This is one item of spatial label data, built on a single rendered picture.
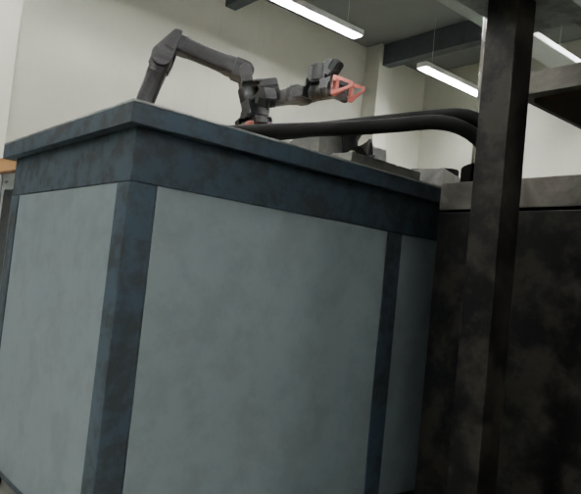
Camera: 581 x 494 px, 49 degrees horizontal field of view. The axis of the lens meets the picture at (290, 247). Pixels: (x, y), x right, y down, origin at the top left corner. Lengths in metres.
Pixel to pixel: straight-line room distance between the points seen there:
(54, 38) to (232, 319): 6.52
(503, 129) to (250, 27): 7.86
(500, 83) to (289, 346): 0.62
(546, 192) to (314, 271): 0.47
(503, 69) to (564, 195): 0.27
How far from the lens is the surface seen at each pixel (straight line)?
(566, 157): 9.58
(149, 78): 2.00
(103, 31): 7.78
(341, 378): 1.38
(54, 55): 7.49
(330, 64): 2.23
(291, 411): 1.30
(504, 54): 1.19
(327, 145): 1.64
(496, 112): 1.16
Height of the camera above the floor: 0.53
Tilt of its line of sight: 3 degrees up
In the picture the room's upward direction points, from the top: 6 degrees clockwise
